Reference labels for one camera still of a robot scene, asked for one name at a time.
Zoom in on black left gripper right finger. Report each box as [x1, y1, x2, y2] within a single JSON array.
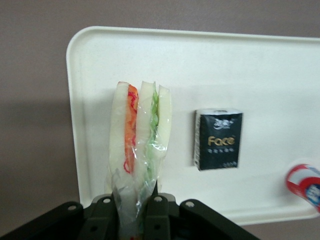
[[144, 192, 262, 240]]

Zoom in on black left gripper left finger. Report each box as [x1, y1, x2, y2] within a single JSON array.
[[0, 193, 121, 240]]

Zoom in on triangle sandwich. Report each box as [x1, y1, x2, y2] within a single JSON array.
[[104, 80, 174, 240]]

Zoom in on cream plastic tray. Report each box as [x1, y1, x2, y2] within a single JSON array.
[[65, 25, 320, 226]]

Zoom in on black tissue pack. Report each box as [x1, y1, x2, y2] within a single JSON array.
[[192, 107, 244, 172]]

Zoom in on red-capped yogurt bottle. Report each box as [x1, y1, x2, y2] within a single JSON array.
[[284, 159, 320, 214]]

